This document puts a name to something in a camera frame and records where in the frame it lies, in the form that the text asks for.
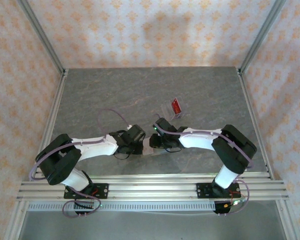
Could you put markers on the grey card holder wallet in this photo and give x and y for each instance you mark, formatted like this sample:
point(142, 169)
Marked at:
point(148, 148)

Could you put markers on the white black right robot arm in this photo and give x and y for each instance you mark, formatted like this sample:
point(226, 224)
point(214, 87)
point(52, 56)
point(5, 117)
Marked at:
point(199, 141)

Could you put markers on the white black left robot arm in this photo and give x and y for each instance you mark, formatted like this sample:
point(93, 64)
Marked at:
point(97, 147)

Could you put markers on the grey metal sheet panel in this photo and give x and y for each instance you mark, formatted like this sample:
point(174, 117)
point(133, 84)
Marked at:
point(152, 227)

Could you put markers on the aluminium front rail beam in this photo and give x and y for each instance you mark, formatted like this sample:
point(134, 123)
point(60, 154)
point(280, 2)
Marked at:
point(152, 187)

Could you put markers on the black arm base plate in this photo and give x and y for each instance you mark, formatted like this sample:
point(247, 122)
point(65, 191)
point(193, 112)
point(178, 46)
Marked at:
point(202, 191)
point(103, 191)

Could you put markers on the aluminium table side rail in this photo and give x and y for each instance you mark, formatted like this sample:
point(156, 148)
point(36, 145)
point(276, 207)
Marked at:
point(52, 125)
point(252, 112)

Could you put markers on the aluminium frame leg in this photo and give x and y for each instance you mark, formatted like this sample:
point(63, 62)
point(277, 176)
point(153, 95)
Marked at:
point(15, 220)
point(287, 220)

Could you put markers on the aluminium upright frame post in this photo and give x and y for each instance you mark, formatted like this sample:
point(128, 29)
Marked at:
point(43, 37)
point(260, 37)

